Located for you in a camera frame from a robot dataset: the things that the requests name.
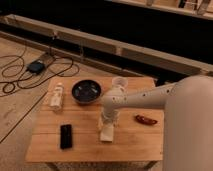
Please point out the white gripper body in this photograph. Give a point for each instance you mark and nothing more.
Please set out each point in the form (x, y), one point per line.
(105, 120)

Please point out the white sponge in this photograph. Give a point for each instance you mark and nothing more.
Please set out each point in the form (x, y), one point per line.
(106, 133)

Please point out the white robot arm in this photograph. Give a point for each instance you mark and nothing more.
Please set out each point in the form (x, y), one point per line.
(188, 119)

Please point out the dark blue bowl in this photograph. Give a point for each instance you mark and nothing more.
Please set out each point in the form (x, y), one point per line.
(86, 91)

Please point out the red chili pepper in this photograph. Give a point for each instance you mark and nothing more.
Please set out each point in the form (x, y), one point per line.
(145, 120)

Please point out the clear plastic cup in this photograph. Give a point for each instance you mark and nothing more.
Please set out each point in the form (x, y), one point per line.
(119, 82)

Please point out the wooden table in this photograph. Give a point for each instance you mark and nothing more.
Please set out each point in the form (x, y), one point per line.
(133, 141)

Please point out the black rectangular remote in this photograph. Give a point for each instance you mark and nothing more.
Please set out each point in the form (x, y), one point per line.
(65, 136)

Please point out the blue power adapter box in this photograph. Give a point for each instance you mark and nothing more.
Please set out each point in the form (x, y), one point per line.
(36, 67)

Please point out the long wooden beam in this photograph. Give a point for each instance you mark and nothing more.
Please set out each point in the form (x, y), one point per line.
(129, 51)

